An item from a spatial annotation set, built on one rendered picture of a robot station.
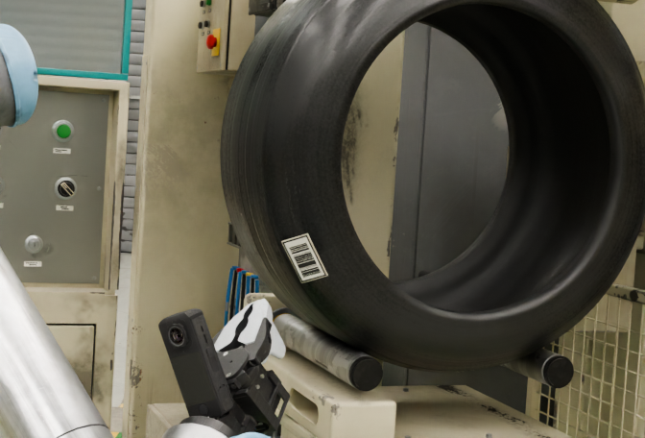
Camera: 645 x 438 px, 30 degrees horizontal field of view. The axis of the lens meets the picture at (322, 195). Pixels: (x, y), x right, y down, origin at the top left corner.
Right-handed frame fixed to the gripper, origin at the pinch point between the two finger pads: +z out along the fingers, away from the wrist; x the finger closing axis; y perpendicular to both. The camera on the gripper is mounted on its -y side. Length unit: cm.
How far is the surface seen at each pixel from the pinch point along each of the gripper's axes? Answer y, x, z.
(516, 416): 50, 4, 27
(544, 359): 36.7, 15.6, 22.8
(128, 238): 340, -636, 652
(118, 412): 171, -266, 200
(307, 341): 21.5, -12.9, 19.1
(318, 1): -18.2, 8.2, 34.6
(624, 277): 56, 15, 61
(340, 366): 19.5, -3.2, 9.7
